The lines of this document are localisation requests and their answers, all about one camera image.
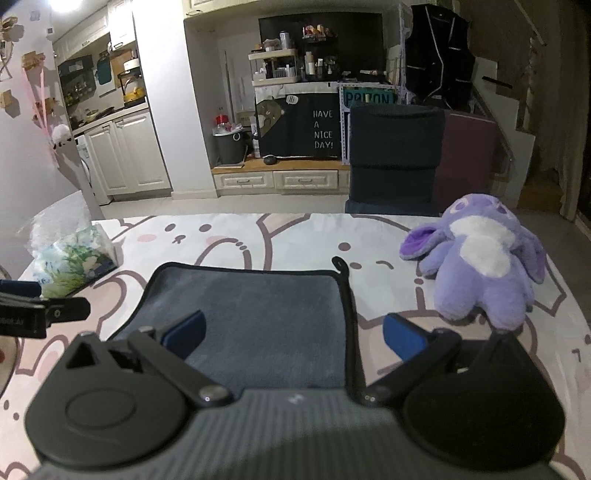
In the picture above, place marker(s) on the dark blue chair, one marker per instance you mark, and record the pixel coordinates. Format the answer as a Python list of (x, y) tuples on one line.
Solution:
[(394, 152)]

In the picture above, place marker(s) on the maroon board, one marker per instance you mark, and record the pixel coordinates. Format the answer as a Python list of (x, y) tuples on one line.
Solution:
[(468, 148)]

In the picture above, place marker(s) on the cream shelf organizer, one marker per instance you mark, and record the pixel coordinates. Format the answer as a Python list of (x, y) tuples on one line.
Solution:
[(277, 67)]

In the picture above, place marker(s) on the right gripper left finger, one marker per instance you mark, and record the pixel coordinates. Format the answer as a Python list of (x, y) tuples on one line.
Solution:
[(182, 337)]

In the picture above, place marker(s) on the purple plush toy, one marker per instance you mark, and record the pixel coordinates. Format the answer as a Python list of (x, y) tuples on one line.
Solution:
[(481, 257)]

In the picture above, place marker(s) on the teal poison sign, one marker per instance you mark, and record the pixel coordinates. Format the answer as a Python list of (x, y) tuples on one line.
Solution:
[(355, 96)]

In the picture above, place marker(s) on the white kitchen cabinet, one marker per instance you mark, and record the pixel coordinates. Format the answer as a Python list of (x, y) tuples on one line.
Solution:
[(125, 153)]

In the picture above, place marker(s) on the cartoon bear tablecloth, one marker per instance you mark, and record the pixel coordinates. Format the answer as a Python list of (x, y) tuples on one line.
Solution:
[(555, 332)]

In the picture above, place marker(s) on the dark grey trash bin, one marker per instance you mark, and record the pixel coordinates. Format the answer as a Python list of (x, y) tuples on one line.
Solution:
[(230, 145)]

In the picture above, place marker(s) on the black garment bag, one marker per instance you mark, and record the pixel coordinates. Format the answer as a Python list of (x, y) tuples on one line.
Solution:
[(439, 63)]

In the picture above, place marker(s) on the white drawer cabinet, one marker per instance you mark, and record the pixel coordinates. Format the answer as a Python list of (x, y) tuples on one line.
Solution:
[(286, 177)]

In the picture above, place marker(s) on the beige round object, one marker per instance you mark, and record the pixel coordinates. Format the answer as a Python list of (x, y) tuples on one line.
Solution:
[(9, 349)]

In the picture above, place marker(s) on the floral tissue pack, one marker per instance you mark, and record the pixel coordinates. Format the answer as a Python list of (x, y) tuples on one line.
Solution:
[(69, 251)]

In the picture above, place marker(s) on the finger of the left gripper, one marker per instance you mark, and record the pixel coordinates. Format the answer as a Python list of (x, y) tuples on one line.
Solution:
[(65, 310)]

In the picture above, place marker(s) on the black have a nice day cloth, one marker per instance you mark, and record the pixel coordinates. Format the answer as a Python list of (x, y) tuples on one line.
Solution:
[(300, 126)]

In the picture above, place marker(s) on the grey purple microfibre towel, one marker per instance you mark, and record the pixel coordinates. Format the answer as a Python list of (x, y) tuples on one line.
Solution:
[(264, 329)]

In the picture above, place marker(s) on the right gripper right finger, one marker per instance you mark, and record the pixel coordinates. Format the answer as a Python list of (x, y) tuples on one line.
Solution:
[(403, 337)]

